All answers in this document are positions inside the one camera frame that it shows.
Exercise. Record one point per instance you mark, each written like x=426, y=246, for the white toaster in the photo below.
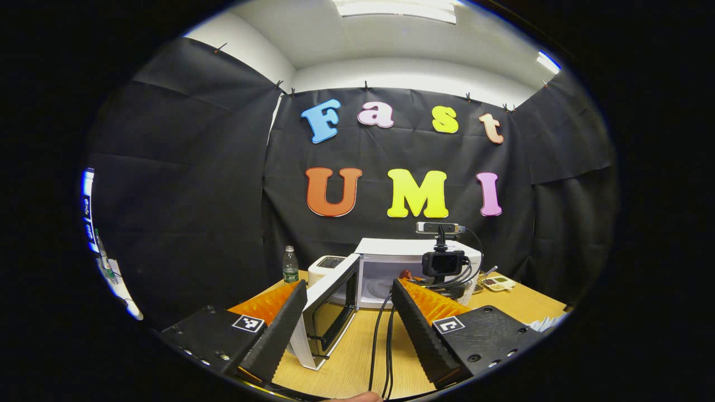
x=325, y=269

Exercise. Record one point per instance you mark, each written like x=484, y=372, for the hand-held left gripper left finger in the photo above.
x=279, y=335

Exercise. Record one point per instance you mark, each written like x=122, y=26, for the small ceiling light panel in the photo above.
x=548, y=61

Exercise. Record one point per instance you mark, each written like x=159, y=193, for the white microwave oven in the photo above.
x=391, y=248

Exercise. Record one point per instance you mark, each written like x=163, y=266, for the large ceiling light panel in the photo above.
x=391, y=8

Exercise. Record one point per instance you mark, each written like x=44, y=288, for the red sausage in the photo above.
x=405, y=274

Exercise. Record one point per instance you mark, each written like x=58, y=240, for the white compartment seasoning tray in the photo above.
x=499, y=283

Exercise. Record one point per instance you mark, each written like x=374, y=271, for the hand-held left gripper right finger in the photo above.
x=424, y=340

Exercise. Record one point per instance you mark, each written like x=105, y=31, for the blue and white board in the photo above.
x=87, y=206

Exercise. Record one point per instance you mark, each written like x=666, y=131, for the white side table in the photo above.
x=120, y=290

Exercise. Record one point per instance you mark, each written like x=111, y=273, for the green bottle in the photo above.
x=104, y=258

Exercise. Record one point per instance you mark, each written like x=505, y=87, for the black backdrop cloth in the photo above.
x=179, y=195

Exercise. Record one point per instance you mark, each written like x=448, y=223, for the clear plastic water bottle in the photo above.
x=290, y=267

